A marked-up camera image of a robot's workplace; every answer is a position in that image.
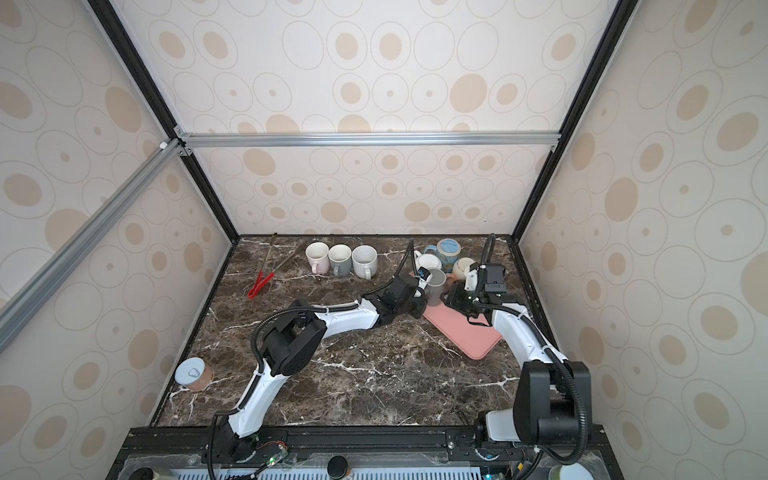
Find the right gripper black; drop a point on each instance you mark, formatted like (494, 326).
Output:
(455, 301)

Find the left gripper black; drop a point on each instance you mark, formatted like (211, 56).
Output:
(420, 303)

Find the dark grey mug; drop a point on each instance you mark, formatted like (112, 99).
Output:
(436, 284)

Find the speckled cream mug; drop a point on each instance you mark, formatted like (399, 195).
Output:
(365, 261)

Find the light grey mug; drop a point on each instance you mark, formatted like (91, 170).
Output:
(340, 257)

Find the pale pink mug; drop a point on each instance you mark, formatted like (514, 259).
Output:
(317, 254)

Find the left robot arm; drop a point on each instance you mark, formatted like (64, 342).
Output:
(285, 343)

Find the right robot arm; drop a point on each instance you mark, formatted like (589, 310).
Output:
(552, 405)

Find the cream and salmon mug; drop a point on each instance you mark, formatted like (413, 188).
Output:
(461, 267)

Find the white ribbed mug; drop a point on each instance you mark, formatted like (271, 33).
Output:
(427, 261)

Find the blue butterfly mug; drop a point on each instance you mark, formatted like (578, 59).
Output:
(448, 250)

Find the pink plastic tray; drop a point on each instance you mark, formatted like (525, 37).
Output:
(474, 341)

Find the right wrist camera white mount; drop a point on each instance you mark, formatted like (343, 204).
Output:
(471, 280)

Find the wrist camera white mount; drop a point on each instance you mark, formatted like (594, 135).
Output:
(471, 280)
(423, 275)

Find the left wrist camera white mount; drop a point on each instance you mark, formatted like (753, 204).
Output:
(423, 275)

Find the red handled tongs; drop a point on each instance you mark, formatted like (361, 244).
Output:
(265, 275)

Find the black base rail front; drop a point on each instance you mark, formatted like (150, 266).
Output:
(293, 452)

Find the horizontal aluminium rail back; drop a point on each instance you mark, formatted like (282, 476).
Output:
(372, 139)

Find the diagonal aluminium rail left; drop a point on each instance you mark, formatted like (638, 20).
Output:
(22, 308)

